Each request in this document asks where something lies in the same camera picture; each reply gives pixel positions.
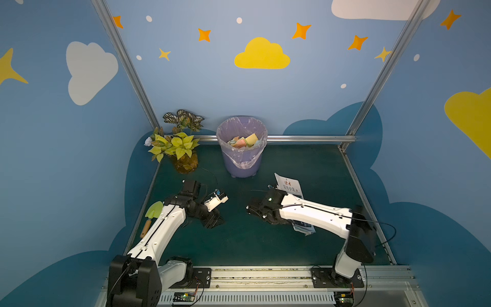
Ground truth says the magazine book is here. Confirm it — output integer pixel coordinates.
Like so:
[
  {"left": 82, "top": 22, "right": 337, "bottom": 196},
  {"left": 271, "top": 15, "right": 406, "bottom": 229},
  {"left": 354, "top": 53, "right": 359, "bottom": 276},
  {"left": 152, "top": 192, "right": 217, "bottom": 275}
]
[{"left": 274, "top": 173, "right": 316, "bottom": 236}]

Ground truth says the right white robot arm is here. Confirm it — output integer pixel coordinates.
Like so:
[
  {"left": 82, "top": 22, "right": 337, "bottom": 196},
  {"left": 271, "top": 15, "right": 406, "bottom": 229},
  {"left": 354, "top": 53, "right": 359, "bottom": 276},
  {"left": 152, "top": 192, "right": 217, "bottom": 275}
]
[{"left": 246, "top": 189, "right": 376, "bottom": 282}]

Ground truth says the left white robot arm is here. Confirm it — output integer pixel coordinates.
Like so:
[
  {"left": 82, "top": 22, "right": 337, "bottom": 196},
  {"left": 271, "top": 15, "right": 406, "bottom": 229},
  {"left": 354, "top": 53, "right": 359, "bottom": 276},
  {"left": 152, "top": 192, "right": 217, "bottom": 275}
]
[{"left": 106, "top": 180, "right": 228, "bottom": 306}]

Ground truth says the discarded sticky notes pile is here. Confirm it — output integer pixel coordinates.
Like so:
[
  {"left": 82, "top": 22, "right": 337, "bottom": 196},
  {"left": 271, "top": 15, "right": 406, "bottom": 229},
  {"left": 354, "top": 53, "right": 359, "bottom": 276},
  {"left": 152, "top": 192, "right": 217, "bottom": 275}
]
[{"left": 228, "top": 133, "right": 259, "bottom": 148}]

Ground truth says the green toy shovel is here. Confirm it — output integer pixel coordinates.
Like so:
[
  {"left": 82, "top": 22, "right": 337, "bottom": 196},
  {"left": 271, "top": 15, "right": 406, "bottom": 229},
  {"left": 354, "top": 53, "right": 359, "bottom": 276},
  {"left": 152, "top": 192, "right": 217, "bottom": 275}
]
[{"left": 140, "top": 201, "right": 164, "bottom": 239}]

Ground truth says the potted green plant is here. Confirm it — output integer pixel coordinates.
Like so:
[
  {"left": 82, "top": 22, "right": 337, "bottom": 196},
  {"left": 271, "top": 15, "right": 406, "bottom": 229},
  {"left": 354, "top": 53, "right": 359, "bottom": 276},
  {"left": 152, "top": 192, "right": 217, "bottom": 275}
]
[{"left": 144, "top": 109, "right": 204, "bottom": 174}]

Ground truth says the purple trash bin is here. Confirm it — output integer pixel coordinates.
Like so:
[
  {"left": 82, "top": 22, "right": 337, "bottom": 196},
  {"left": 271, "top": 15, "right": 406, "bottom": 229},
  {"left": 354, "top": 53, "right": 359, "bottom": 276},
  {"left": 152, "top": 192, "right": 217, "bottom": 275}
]
[{"left": 217, "top": 116, "right": 269, "bottom": 179}]

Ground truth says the clear plastic bin liner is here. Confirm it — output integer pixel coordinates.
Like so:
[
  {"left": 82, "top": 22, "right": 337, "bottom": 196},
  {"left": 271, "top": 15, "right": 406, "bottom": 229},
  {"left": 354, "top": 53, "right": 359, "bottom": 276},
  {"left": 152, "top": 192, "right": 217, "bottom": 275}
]
[{"left": 215, "top": 116, "right": 269, "bottom": 171}]

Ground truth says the left circuit board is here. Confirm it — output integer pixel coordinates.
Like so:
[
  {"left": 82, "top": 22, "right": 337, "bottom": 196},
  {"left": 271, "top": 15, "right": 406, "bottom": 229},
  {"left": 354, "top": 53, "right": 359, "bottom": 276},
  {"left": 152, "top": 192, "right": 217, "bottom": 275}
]
[{"left": 172, "top": 292, "right": 196, "bottom": 304}]

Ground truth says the circuit board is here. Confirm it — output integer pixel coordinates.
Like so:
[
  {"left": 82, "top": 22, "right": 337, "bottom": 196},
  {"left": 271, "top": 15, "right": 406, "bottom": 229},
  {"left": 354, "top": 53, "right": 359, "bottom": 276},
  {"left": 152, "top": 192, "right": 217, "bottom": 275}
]
[
  {"left": 172, "top": 292, "right": 196, "bottom": 304},
  {"left": 334, "top": 292, "right": 354, "bottom": 307}
]

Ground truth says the right circuit board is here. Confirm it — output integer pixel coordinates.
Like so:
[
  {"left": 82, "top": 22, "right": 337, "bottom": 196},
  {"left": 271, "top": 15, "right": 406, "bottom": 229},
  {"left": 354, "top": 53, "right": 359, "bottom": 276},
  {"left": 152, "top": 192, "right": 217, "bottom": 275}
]
[{"left": 334, "top": 292, "right": 354, "bottom": 307}]

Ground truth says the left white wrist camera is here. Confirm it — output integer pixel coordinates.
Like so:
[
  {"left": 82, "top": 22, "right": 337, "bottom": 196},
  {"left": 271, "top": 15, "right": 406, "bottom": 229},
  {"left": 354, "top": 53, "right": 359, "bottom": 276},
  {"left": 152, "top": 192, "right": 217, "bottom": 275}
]
[{"left": 203, "top": 189, "right": 228, "bottom": 212}]

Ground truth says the aluminium frame back bar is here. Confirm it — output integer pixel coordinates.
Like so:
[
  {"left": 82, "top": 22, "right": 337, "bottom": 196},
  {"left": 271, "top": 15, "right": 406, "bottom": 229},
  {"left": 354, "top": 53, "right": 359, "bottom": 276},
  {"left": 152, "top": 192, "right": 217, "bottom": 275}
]
[{"left": 193, "top": 134, "right": 358, "bottom": 145}]

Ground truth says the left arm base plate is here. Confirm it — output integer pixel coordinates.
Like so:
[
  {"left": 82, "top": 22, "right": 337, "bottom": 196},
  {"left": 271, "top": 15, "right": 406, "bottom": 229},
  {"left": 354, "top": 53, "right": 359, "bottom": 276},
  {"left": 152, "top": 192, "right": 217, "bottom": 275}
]
[{"left": 170, "top": 267, "right": 212, "bottom": 289}]

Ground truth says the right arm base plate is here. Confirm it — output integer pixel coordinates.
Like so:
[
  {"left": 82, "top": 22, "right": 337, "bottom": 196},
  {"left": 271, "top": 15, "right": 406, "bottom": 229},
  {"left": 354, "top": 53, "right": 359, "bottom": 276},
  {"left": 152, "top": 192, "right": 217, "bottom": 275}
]
[{"left": 310, "top": 266, "right": 365, "bottom": 289}]

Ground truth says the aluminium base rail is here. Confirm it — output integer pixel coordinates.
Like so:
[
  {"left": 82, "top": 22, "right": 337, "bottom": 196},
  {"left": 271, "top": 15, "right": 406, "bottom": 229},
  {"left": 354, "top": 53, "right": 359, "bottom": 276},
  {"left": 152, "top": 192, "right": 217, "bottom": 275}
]
[{"left": 96, "top": 266, "right": 428, "bottom": 306}]

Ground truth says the left aluminium frame post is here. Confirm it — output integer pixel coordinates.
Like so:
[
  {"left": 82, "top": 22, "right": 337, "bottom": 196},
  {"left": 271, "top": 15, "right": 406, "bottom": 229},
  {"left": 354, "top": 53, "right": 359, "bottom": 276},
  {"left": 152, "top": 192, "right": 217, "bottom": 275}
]
[{"left": 92, "top": 0, "right": 161, "bottom": 129}]

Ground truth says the aluminium frame post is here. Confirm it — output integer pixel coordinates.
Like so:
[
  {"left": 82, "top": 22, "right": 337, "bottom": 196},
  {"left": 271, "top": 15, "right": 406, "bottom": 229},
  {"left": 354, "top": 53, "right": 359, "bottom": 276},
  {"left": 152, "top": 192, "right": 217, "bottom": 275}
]
[
  {"left": 92, "top": 0, "right": 161, "bottom": 129},
  {"left": 346, "top": 0, "right": 430, "bottom": 138}
]

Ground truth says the right aluminium frame post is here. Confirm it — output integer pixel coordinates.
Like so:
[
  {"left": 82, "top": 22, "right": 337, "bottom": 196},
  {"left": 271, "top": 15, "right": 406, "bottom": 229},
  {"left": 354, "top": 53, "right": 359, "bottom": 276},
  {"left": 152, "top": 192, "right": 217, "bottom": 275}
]
[{"left": 346, "top": 0, "right": 430, "bottom": 138}]

